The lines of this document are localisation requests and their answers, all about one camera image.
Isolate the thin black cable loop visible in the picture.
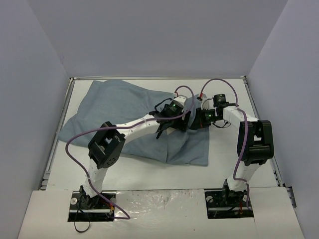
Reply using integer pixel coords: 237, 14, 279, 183
74, 199, 92, 234

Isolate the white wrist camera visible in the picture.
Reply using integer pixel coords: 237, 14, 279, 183
198, 93, 214, 110
172, 95, 187, 108

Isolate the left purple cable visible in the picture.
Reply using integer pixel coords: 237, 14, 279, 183
65, 85, 195, 221

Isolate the cream pillow with yellow band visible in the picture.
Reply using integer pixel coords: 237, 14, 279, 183
166, 127, 175, 135

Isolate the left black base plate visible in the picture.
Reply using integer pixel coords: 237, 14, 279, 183
68, 191, 115, 222

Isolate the striped blue beige pillowcase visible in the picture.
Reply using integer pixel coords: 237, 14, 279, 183
57, 79, 210, 167

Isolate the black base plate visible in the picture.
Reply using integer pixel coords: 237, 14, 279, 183
68, 191, 115, 222
204, 189, 254, 220

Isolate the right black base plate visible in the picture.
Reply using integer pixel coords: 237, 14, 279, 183
204, 189, 254, 220

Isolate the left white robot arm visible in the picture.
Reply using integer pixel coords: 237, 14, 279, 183
80, 96, 190, 209

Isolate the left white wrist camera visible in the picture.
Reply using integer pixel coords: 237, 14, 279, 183
172, 95, 187, 108

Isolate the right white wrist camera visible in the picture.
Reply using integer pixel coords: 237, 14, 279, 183
198, 93, 214, 110

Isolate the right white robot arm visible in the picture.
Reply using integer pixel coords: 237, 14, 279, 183
191, 106, 274, 206

